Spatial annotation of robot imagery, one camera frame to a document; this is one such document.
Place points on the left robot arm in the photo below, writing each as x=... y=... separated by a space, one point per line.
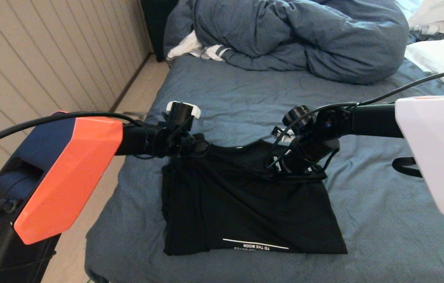
x=68 y=177

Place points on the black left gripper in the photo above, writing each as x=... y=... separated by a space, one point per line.
x=182 y=143

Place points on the black bedside cabinet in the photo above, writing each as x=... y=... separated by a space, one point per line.
x=157 y=27

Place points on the dark patterned cloth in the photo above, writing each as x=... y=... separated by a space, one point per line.
x=428 y=37

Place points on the white striped garment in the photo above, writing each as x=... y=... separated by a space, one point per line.
x=188 y=47

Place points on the thin metal rod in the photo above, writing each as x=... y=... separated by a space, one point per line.
x=143 y=114

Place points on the white pillow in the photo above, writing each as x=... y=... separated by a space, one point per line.
x=442 y=57

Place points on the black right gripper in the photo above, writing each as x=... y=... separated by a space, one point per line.
x=316 y=145

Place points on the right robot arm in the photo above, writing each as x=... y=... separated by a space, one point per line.
x=434 y=157

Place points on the blue bed sheet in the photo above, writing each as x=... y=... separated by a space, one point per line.
x=371 y=220

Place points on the black t-shirt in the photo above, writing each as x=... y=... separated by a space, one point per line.
x=245 y=204

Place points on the crumpled blue duvet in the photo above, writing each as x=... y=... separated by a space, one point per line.
x=304 y=35

